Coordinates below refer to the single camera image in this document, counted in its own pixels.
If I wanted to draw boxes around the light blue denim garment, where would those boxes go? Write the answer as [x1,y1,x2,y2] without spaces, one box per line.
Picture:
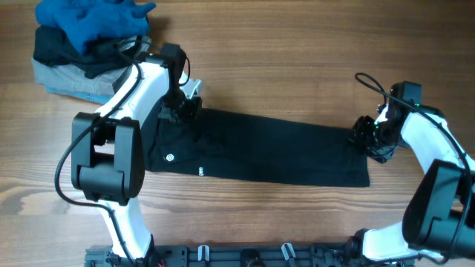
[44,50,151,105]

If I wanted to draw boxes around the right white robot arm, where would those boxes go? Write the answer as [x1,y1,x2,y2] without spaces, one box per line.
[347,82,474,265]

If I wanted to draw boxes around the left white rail clip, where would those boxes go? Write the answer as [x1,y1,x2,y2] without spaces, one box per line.
[197,245,210,262]

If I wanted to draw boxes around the white rail clip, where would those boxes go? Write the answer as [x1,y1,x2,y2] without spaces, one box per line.
[281,243,296,261]
[197,245,210,262]

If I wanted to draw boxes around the black t-shirt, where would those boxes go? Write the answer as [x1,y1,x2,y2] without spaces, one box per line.
[141,109,370,188]

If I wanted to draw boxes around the grey folded garment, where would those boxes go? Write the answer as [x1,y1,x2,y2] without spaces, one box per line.
[31,27,151,102]

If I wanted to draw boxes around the blue crumpled garment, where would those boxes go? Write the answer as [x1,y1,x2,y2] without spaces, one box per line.
[35,0,157,55]

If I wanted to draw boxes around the right white rail clip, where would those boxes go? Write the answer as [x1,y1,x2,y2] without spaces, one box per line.
[281,243,296,261]

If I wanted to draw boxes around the black folded garment in pile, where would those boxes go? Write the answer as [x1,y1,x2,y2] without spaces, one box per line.
[33,26,143,79]

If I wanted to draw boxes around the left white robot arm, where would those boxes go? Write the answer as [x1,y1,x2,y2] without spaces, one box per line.
[67,43,201,266]

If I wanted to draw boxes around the dark metal base rail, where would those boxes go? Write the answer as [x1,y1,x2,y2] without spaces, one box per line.
[84,243,415,267]

